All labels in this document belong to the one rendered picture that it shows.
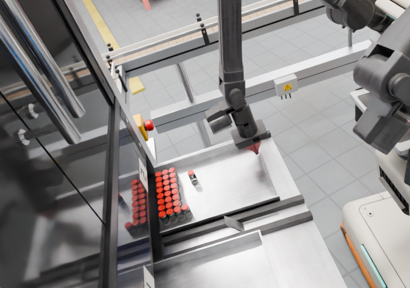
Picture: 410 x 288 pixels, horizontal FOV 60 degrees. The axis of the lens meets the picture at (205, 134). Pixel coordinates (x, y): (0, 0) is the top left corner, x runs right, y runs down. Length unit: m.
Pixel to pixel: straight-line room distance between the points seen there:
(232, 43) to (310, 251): 0.54
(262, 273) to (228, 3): 0.64
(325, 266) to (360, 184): 1.30
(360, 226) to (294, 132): 0.99
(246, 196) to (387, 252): 0.76
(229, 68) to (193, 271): 0.52
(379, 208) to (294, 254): 0.87
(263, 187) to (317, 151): 1.32
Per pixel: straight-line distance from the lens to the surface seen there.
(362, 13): 1.02
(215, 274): 0.94
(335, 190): 2.14
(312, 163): 2.28
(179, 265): 0.98
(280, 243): 0.95
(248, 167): 1.11
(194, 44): 1.80
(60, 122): 0.48
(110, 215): 0.70
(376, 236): 1.67
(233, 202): 1.04
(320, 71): 2.13
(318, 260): 0.92
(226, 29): 0.90
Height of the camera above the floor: 1.70
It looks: 40 degrees down
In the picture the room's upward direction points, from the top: 20 degrees counter-clockwise
